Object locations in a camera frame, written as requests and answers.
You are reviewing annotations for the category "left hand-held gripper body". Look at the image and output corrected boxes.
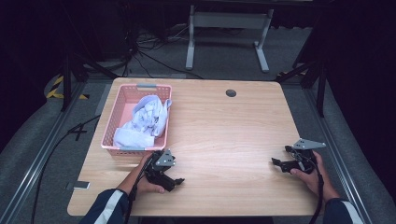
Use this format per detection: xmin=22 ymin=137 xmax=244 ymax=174
xmin=145 ymin=148 xmax=177 ymax=184

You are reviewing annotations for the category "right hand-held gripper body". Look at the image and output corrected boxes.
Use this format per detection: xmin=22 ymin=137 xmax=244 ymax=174
xmin=284 ymin=138 xmax=327 ymax=175

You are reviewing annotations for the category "white printed cloth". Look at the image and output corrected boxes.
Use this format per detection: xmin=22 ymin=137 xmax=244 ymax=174
xmin=112 ymin=94 xmax=173 ymax=149

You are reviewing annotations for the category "pink plastic basket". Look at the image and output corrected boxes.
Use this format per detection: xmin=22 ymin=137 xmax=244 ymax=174
xmin=100 ymin=83 xmax=173 ymax=157

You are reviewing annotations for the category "person's left hand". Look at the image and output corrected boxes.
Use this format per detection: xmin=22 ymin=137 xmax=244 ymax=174
xmin=135 ymin=151 xmax=166 ymax=195

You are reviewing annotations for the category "person's right hand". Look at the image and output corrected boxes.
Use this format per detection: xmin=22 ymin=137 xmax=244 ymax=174
xmin=290 ymin=151 xmax=332 ymax=195

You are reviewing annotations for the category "black metal stand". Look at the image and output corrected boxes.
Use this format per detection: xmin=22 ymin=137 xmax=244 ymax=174
xmin=275 ymin=59 xmax=328 ymax=119

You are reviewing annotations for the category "black tripod stand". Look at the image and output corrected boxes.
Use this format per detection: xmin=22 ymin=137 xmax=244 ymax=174
xmin=60 ymin=46 xmax=120 ymax=113

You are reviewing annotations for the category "metal floor rail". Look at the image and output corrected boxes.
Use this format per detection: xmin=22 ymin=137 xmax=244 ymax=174
xmin=0 ymin=82 xmax=87 ymax=224
xmin=303 ymin=88 xmax=375 ymax=224

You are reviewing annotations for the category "left hand-held gripper black cable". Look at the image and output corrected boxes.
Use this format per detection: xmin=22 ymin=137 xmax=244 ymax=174
xmin=123 ymin=153 xmax=157 ymax=224

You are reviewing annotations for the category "hand-held gripper black cable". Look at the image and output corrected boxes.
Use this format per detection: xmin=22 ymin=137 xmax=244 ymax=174
xmin=123 ymin=153 xmax=157 ymax=224
xmin=293 ymin=148 xmax=325 ymax=224

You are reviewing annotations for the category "right hand-held gripper black cable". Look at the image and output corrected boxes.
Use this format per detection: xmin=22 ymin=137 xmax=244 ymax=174
xmin=293 ymin=148 xmax=325 ymax=224

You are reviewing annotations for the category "black floor cable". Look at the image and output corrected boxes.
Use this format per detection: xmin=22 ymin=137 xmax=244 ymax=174
xmin=31 ymin=115 xmax=102 ymax=224

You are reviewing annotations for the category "tangle of black cables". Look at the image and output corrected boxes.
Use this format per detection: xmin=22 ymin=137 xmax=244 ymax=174
xmin=120 ymin=26 xmax=204 ymax=80

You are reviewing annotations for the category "grey metal desk frame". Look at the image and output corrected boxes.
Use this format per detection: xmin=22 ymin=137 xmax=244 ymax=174
xmin=185 ymin=4 xmax=275 ymax=74

